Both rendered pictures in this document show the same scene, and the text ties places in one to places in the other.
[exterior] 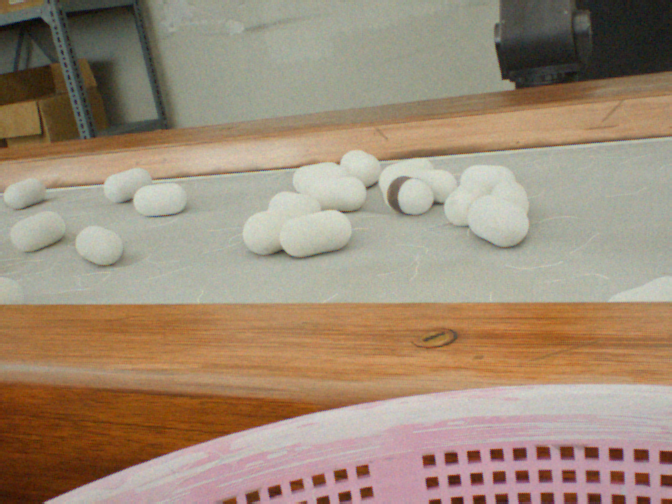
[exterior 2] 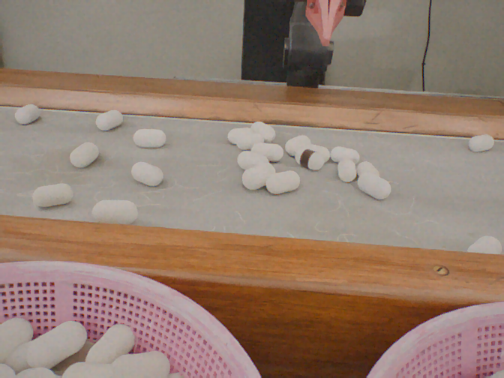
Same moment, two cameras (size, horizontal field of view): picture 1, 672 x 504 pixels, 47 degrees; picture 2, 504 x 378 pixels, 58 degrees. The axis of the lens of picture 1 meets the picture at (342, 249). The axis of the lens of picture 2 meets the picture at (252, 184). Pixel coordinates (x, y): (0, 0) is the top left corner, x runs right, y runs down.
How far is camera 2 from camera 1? 21 cm
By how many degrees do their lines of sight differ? 23
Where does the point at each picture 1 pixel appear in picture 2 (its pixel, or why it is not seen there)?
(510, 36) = (295, 48)
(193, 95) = (11, 9)
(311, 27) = not seen: outside the picture
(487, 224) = (375, 189)
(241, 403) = (373, 299)
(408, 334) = (426, 267)
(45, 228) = (91, 154)
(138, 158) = (97, 97)
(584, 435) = not seen: outside the picture
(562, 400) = not seen: outside the picture
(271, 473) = (434, 339)
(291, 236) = (276, 184)
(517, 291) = (404, 228)
